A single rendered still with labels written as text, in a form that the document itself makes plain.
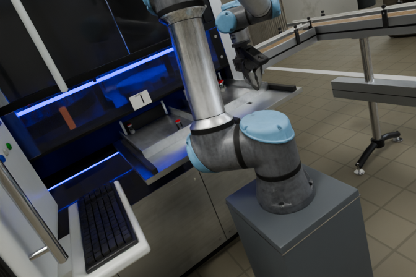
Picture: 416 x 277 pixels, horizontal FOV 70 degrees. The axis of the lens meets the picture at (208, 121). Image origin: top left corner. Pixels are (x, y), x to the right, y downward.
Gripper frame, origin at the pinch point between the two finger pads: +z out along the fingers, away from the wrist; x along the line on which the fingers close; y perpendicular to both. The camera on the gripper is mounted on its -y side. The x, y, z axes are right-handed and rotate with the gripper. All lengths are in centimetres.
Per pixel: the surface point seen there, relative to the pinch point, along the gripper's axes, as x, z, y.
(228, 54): -7.8, -12.7, 26.8
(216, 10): -8.5, -33.7, 26.4
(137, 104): 43, -10, 27
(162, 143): 46.3, 1.4, 0.9
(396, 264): -19, 92, -35
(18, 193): 85, -16, -29
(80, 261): 84, 11, -20
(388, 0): -338, 38, 146
